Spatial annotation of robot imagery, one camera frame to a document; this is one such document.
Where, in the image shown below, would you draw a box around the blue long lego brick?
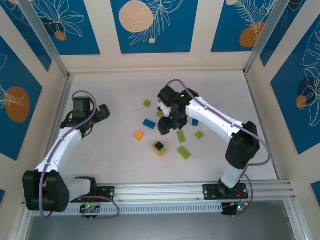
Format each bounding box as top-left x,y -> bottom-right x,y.
142,118 -> 157,130

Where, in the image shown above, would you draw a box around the green long lego brick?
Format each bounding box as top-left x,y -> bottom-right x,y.
176,146 -> 192,161
176,130 -> 187,144
152,144 -> 168,155

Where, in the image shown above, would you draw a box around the grey metal sheet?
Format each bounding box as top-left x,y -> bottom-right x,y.
24,199 -> 310,240

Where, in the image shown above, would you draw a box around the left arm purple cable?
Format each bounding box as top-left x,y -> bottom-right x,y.
39,90 -> 120,221

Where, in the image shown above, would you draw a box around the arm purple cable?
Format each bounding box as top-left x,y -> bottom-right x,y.
39,90 -> 120,221
166,79 -> 273,207

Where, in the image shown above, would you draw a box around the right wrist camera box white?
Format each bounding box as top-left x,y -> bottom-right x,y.
156,98 -> 172,119

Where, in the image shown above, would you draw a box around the aluminium side rail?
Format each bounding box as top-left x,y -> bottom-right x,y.
243,71 -> 282,181
36,73 -> 75,186

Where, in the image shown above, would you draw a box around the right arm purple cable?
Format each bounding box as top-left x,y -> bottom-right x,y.
166,79 -> 273,207

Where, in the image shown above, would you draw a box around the aluminium front rail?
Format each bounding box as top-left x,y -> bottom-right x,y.
21,180 -> 298,208

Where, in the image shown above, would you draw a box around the blue floral wall panel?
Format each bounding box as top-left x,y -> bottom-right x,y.
259,0 -> 320,68
270,21 -> 320,155
210,0 -> 282,54
110,0 -> 200,55
0,0 -> 53,73
28,0 -> 102,56
0,34 -> 44,162

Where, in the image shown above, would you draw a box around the aluminium frame post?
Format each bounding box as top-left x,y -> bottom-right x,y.
17,0 -> 71,80
243,0 -> 300,77

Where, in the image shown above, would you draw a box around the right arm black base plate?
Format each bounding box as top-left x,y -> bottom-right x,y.
202,183 -> 250,201

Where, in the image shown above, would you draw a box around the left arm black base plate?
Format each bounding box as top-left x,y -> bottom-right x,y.
72,186 -> 116,204

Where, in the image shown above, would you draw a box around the grey slotted cable duct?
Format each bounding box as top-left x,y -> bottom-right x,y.
62,202 -> 224,216

